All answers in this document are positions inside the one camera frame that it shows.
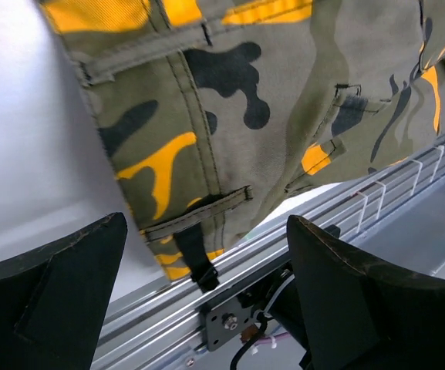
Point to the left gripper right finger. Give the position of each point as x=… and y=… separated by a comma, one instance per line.
x=361, y=312

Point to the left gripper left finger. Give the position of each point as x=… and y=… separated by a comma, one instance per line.
x=53, y=299

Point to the camouflage trousers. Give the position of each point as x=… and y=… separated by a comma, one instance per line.
x=212, y=113

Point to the aluminium mounting rail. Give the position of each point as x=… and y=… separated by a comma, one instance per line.
x=397, y=214

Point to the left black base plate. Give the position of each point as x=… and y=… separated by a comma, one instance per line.
x=225, y=320

